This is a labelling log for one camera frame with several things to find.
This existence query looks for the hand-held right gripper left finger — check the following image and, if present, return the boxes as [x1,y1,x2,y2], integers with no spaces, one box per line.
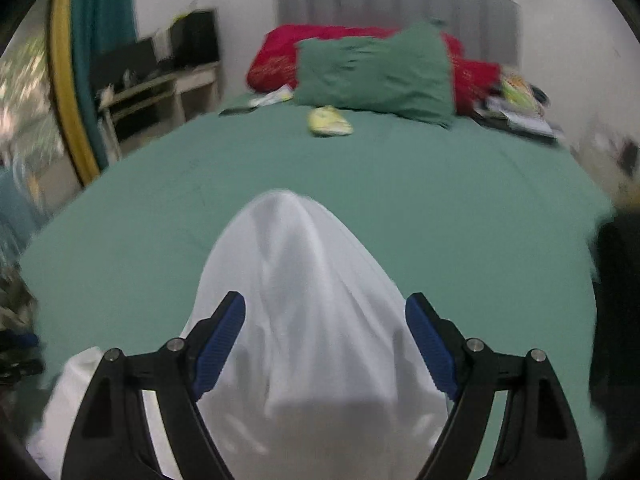
[61,291,247,480]

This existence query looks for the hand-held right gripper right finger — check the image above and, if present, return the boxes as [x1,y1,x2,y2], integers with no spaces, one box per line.
[405,292,587,480]

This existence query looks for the white garment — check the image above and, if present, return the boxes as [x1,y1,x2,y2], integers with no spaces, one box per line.
[25,189,451,480]

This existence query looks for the black clothes pile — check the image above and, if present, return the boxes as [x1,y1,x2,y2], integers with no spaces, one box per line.
[587,210,640,411]

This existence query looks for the bed with green sheet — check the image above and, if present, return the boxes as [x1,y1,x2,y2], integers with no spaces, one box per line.
[20,92,616,480]

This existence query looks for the pile of books and papers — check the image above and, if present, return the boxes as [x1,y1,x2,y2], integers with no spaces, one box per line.
[472,95,566,143]

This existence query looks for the small yellow packet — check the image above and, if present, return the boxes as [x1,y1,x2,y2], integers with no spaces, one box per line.
[307,105,355,137]

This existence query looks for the white paper packet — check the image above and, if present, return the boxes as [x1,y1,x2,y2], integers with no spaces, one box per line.
[249,85,295,109]

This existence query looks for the white computer desk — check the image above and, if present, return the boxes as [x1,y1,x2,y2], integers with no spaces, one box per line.
[97,61,223,161]

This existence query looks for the colourful snack bag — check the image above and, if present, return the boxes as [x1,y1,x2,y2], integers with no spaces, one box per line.
[500,74,543,111]

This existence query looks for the green pillow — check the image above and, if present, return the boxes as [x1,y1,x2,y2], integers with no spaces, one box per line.
[294,21,457,130]

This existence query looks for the red patterned pillow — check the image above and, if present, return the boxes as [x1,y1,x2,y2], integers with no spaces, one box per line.
[246,24,501,117]

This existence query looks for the black monitor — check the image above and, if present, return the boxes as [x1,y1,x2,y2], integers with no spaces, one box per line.
[90,37,158,92]

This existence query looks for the black computer tower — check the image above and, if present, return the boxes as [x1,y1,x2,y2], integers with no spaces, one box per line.
[170,9,221,67]

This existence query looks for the yellow curtain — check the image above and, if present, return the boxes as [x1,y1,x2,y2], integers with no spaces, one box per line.
[47,0,101,186]

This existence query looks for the teal curtain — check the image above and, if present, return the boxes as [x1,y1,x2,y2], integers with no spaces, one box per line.
[70,0,138,166]

